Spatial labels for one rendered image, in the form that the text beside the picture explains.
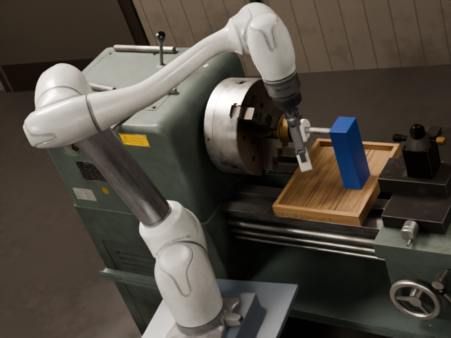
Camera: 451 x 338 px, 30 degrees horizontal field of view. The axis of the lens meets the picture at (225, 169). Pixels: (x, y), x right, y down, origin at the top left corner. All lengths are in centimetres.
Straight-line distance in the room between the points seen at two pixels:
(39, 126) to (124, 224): 100
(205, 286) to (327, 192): 56
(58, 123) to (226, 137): 70
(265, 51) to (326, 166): 82
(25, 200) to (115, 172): 268
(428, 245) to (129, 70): 123
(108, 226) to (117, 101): 108
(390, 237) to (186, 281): 58
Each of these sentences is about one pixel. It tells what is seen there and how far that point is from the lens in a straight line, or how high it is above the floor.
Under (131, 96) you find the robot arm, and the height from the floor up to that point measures 158.
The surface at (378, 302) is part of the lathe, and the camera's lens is 279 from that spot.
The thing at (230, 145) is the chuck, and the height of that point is 112.
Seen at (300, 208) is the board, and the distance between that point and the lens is 263.
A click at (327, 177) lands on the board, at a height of 89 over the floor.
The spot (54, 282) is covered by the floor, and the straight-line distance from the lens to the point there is 432.
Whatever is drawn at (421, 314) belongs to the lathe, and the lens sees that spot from 258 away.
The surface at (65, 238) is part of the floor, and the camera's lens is 456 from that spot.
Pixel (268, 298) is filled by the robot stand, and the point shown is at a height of 75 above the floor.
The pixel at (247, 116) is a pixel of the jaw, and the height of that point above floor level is 119.
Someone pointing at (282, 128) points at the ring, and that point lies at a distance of 265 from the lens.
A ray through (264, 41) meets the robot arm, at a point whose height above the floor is 161.
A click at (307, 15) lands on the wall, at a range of 493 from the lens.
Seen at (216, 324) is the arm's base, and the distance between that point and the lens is 247.
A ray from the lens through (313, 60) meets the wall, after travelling 508.
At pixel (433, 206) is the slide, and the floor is 97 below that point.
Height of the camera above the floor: 253
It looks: 34 degrees down
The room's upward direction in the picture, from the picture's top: 21 degrees counter-clockwise
